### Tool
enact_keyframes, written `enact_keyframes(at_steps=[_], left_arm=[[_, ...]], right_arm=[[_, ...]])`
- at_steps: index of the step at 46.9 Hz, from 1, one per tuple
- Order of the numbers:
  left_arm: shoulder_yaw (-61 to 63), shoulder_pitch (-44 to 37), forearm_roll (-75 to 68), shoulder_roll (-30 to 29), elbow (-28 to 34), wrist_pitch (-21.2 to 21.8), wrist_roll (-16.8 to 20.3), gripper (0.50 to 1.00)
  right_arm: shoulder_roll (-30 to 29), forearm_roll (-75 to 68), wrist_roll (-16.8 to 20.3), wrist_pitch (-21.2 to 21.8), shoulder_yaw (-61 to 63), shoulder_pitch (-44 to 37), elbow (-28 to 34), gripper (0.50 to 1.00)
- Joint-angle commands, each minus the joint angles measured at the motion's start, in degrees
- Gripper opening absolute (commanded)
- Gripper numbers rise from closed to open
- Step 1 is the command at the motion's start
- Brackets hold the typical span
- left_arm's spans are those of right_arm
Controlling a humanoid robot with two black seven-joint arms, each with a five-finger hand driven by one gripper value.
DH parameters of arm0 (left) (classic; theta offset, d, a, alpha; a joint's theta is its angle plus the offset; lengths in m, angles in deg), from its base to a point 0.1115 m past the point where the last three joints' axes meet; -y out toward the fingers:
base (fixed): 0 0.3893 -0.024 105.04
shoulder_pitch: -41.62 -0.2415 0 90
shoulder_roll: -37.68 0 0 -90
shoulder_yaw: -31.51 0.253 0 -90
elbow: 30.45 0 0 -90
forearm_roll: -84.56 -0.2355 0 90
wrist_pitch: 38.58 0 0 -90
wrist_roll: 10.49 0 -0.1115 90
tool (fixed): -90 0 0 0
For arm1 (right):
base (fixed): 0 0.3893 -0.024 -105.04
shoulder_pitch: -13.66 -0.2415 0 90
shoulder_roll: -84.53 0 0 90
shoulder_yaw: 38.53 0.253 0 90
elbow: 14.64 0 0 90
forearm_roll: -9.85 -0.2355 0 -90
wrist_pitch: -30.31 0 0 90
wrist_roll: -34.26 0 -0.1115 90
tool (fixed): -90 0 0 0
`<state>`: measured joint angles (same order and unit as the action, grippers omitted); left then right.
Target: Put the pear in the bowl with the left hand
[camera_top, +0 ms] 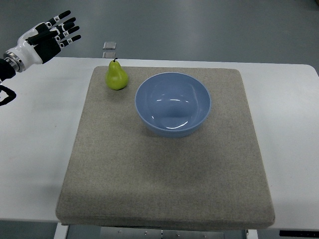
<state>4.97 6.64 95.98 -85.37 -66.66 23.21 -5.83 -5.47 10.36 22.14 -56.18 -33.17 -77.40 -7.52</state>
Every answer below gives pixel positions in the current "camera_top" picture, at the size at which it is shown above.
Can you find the white table frame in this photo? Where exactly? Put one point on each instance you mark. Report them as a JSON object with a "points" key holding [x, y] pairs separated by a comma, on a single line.
{"points": [[95, 232]]}

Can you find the blue bowl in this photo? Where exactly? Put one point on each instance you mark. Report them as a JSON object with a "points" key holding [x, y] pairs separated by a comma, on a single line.
{"points": [[172, 104]]}

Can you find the green pear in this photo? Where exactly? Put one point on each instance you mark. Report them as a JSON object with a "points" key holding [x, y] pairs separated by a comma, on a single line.
{"points": [[116, 78]]}

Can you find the lower metal floor plate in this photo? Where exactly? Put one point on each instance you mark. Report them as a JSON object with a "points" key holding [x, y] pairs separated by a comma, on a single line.
{"points": [[109, 55]]}

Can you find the metal floor plate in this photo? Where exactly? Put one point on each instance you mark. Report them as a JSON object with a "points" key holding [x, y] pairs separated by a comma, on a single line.
{"points": [[109, 45], [109, 55]]}

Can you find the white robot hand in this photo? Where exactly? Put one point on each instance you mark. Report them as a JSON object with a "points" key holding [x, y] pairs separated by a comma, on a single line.
{"points": [[39, 44]]}

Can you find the beige fabric mat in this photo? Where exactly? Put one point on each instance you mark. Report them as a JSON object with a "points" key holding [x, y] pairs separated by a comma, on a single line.
{"points": [[121, 174]]}

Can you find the upper metal floor plate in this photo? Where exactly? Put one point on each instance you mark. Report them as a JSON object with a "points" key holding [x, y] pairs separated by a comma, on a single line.
{"points": [[109, 45]]}

